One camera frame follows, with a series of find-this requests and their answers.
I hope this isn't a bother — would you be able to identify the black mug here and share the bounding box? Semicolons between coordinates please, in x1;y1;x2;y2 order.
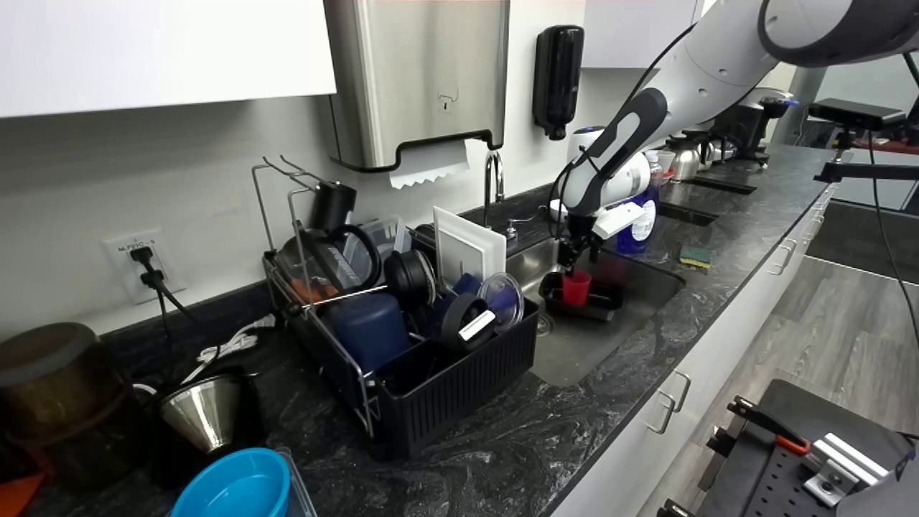
313;183;356;231

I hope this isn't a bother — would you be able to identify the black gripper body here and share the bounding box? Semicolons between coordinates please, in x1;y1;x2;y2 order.
564;216;600;251

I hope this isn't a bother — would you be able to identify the white upper cabinet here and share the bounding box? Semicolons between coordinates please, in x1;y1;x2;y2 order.
0;0;336;116

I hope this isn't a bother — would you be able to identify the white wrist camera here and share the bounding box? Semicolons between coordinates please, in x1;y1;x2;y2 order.
593;203;645;241

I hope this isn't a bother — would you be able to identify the black dish rack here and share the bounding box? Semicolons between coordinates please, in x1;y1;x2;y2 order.
251;157;538;457

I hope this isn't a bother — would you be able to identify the clear glass bowl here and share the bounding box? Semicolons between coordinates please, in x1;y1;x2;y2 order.
477;273;525;328

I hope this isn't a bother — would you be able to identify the green yellow sponge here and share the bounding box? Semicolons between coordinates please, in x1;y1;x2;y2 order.
678;246;712;269

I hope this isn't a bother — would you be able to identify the blue dish soap bottle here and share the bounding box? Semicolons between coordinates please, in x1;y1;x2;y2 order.
617;190;659;256

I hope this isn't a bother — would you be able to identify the black soap dispenser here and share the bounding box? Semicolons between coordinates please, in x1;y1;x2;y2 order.
533;25;584;141

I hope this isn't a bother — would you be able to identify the white wall outlet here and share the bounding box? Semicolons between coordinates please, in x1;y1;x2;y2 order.
105;226;188;303

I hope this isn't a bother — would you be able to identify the black plastic tray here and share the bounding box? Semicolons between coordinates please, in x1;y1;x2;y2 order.
538;273;625;320

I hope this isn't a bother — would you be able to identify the dark round lidded pot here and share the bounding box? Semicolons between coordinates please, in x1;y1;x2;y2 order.
0;320;131;486

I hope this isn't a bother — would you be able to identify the red handled tool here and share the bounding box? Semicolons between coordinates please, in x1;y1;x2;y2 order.
727;396;810;457

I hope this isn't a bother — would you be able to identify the white square plate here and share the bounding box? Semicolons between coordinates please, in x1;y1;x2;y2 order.
435;205;507;280

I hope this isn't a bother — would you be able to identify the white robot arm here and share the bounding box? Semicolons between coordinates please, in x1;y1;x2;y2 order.
557;0;919;269

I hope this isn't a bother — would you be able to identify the stainless steel sink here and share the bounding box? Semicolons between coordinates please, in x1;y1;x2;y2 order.
507;237;688;388

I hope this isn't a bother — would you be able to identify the black power cable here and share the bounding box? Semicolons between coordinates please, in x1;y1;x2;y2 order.
131;243;227;348

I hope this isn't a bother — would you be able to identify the dark blue cup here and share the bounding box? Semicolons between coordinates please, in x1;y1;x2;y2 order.
327;292;411;371

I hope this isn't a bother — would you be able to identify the steel paper towel dispenser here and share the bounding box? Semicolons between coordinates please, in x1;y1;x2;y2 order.
326;0;511;172

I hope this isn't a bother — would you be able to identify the black coffee machine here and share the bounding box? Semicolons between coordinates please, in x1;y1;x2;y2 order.
716;89;795;165

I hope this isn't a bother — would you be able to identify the black tool cart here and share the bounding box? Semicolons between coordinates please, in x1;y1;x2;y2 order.
655;378;919;517

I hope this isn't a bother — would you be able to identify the blue plastic bowl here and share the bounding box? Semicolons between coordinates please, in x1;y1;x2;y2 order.
169;447;291;517

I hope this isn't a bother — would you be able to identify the red plastic cup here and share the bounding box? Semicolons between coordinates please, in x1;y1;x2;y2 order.
564;269;593;307

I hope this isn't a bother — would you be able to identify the chrome sink faucet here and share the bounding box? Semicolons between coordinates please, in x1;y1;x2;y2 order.
484;149;507;226

